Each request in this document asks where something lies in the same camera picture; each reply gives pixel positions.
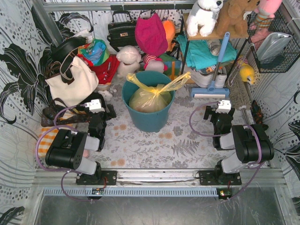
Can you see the yellow trash bag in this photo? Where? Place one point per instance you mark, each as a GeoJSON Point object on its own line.
{"type": "Point", "coordinates": [152, 99]}

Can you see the black orange cloth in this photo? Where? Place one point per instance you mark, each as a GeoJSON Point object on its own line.
{"type": "Point", "coordinates": [257, 114]}

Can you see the white plush dog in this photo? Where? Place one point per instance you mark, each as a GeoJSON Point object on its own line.
{"type": "Point", "coordinates": [203, 17]}

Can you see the pink head plush doll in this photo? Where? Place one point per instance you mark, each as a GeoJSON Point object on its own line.
{"type": "Point", "coordinates": [153, 63]}

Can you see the black round hat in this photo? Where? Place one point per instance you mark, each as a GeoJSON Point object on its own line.
{"type": "Point", "coordinates": [61, 51]}

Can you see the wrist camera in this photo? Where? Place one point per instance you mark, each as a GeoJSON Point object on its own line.
{"type": "Point", "coordinates": [94, 106]}
{"type": "Point", "coordinates": [224, 106]}

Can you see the teal folded cloth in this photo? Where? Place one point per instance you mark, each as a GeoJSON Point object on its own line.
{"type": "Point", "coordinates": [199, 55]}

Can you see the brown teddy bear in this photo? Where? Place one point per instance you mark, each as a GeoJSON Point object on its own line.
{"type": "Point", "coordinates": [232, 15]}

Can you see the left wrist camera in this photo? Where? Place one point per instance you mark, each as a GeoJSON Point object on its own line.
{"type": "Point", "coordinates": [94, 106]}

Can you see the orange plush toy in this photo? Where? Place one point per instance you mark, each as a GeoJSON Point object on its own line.
{"type": "Point", "coordinates": [169, 27]}

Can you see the rainbow folded cloth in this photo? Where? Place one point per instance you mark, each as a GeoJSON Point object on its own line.
{"type": "Point", "coordinates": [173, 66]}

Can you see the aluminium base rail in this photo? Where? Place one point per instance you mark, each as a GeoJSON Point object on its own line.
{"type": "Point", "coordinates": [159, 182]}

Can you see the silver foil pouch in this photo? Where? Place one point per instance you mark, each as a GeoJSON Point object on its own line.
{"type": "Point", "coordinates": [273, 45]}

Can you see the orange checkered towel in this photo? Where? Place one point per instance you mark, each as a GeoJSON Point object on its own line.
{"type": "Point", "coordinates": [46, 137]}

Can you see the colorful printed cloth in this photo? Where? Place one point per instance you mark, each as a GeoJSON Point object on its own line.
{"type": "Point", "coordinates": [94, 53]}

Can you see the yellow plush toy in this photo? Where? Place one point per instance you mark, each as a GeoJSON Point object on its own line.
{"type": "Point", "coordinates": [247, 73]}

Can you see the blue floor mop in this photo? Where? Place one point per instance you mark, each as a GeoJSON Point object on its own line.
{"type": "Point", "coordinates": [211, 91]}

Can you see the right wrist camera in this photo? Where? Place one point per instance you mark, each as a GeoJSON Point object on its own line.
{"type": "Point", "coordinates": [224, 106]}

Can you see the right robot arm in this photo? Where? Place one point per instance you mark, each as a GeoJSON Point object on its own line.
{"type": "Point", "coordinates": [250, 144]}

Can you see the teal trash bin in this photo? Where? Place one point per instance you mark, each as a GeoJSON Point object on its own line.
{"type": "Point", "coordinates": [147, 122]}

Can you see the cream plush lamb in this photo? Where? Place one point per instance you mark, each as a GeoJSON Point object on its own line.
{"type": "Point", "coordinates": [129, 58]}

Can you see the red clothing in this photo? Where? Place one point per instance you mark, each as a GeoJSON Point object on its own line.
{"type": "Point", "coordinates": [106, 71]}

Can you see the pink plush toy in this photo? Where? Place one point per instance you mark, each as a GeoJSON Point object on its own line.
{"type": "Point", "coordinates": [265, 13]}

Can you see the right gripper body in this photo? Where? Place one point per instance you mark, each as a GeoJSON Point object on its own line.
{"type": "Point", "coordinates": [208, 112]}

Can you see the magenta cloth bag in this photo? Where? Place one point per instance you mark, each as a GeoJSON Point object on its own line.
{"type": "Point", "coordinates": [150, 35]}

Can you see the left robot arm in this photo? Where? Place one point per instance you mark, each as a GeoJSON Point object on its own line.
{"type": "Point", "coordinates": [80, 129]}

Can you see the small white plush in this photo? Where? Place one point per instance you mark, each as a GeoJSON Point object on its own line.
{"type": "Point", "coordinates": [107, 94]}

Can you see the cream canvas tote bag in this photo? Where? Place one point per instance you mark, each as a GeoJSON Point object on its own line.
{"type": "Point", "coordinates": [82, 83]}

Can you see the black leather handbag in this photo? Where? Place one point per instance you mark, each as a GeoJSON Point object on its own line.
{"type": "Point", "coordinates": [121, 34]}

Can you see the black wire basket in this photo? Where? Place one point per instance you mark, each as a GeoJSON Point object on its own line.
{"type": "Point", "coordinates": [290, 54]}

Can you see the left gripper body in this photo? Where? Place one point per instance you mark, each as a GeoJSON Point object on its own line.
{"type": "Point", "coordinates": [108, 112]}

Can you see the brown patterned bag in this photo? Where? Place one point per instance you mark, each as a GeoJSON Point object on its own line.
{"type": "Point", "coordinates": [55, 114]}

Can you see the white storage box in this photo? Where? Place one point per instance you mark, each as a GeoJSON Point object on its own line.
{"type": "Point", "coordinates": [205, 80]}

